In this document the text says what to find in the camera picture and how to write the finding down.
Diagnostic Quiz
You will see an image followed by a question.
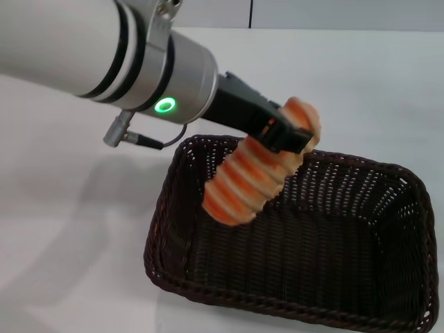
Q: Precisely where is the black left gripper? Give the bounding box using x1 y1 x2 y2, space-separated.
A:
200 70 314 155

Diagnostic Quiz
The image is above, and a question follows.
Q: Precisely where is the orange striped spiral bread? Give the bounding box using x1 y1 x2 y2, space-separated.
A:
202 96 322 227

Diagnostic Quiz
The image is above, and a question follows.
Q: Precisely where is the dark brown woven basket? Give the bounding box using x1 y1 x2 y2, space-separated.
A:
143 135 438 333

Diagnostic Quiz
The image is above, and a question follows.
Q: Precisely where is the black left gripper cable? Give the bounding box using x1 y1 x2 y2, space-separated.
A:
160 123 187 147

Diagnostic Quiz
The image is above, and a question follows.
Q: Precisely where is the metal left cable connector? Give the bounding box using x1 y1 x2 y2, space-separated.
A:
103 110 164 151

